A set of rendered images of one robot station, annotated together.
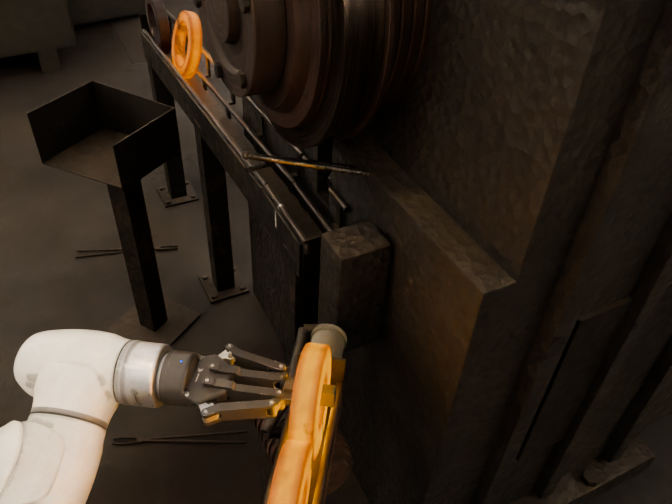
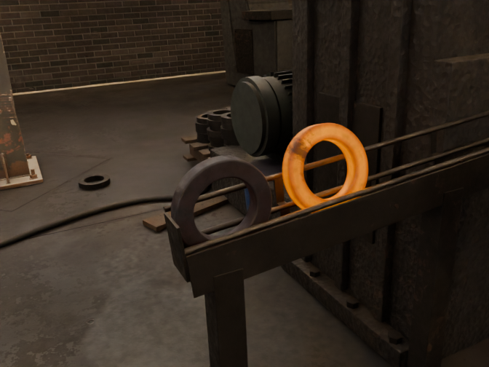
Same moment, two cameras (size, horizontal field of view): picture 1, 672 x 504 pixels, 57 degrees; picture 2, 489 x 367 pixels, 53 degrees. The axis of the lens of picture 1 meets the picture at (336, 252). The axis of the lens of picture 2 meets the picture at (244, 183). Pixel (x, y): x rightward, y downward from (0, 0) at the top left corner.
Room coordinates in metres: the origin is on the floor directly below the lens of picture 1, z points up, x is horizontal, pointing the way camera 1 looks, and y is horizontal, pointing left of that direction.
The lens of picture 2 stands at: (1.84, 1.42, 1.03)
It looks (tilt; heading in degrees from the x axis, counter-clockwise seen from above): 21 degrees down; 274
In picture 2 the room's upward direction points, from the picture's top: 3 degrees counter-clockwise
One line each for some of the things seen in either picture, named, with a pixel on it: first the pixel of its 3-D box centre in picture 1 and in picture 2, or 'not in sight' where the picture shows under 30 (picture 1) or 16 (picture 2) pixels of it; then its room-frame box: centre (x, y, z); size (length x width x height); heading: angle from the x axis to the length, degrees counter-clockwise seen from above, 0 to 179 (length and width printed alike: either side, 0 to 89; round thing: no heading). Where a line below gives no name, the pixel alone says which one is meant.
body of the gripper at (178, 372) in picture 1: (199, 380); not in sight; (0.53, 0.18, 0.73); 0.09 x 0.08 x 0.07; 84
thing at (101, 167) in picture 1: (128, 230); not in sight; (1.28, 0.56, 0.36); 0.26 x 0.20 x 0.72; 64
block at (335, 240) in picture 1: (353, 289); not in sight; (0.78, -0.04, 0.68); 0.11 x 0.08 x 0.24; 119
